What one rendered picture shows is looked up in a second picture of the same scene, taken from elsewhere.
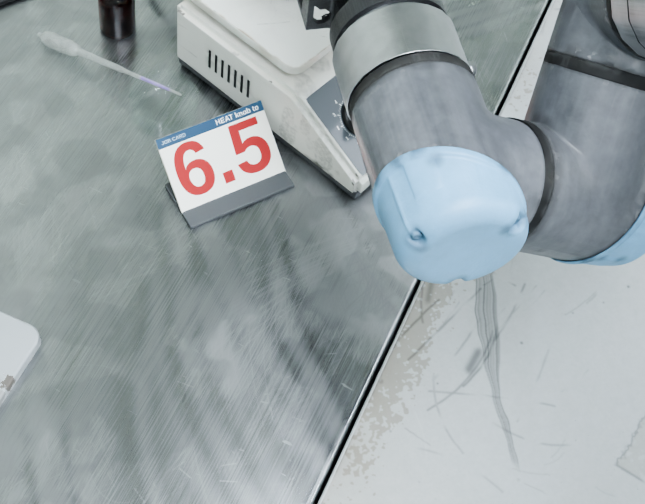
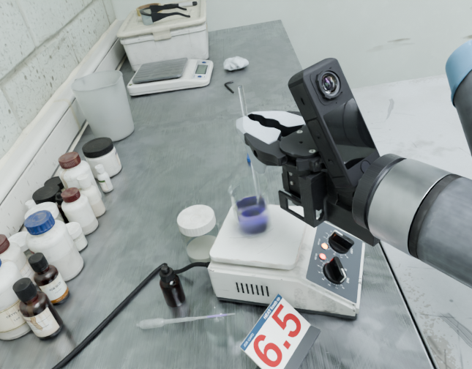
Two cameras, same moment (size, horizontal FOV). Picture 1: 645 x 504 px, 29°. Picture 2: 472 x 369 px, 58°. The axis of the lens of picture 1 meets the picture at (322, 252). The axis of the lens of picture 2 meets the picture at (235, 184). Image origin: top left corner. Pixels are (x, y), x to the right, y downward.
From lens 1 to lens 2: 0.43 m
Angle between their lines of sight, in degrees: 23
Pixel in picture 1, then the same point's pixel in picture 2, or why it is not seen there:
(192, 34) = (222, 279)
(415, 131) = not seen: outside the picture
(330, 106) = (318, 275)
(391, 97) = (453, 213)
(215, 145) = (271, 331)
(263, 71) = (274, 276)
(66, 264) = not seen: outside the picture
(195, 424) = not seen: outside the picture
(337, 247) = (369, 351)
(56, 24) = (143, 315)
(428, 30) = (428, 168)
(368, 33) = (394, 189)
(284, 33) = (274, 250)
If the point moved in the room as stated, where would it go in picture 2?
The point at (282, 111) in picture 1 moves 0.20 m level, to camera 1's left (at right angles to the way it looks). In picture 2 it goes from (293, 292) to (143, 345)
